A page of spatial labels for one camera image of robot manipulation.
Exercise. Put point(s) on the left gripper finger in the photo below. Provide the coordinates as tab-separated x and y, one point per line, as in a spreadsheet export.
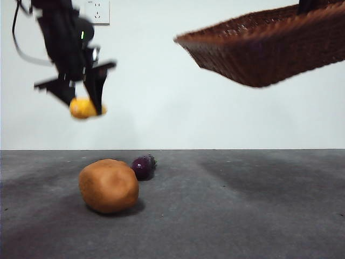
60	89
98	83

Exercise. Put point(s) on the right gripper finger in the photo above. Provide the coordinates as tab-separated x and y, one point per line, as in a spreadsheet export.
307	6

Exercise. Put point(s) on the yellow corn cob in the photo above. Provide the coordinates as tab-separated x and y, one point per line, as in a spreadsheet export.
81	109

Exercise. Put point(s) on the brown wicker basket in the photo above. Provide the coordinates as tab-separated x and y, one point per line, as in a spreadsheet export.
258	54

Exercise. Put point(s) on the purple eggplant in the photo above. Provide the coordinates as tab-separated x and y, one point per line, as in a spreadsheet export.
141	167

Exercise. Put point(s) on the brown potato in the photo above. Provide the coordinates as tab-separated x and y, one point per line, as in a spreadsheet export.
107	186

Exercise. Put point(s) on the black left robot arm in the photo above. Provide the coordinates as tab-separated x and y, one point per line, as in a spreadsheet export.
62	40

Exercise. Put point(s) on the white wall socket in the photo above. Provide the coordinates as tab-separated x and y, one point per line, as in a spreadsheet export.
103	13

